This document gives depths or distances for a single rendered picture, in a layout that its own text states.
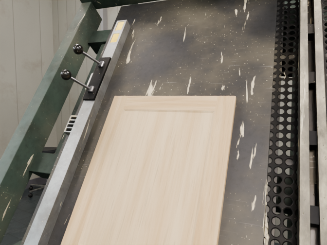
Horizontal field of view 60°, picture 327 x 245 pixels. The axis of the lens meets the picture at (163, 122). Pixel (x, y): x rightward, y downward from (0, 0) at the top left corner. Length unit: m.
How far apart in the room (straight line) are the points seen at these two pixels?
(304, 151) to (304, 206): 0.13
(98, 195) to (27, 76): 3.76
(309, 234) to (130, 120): 0.61
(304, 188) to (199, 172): 0.27
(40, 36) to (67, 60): 3.44
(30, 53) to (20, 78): 0.41
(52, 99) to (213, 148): 0.71
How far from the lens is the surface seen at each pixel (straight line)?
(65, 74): 1.05
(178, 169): 0.83
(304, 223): 0.70
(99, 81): 1.10
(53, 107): 1.25
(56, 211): 0.97
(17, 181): 1.17
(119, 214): 0.85
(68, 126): 1.09
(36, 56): 4.67
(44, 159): 1.17
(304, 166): 0.74
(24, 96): 4.52
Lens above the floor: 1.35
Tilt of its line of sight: 5 degrees down
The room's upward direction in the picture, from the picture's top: straight up
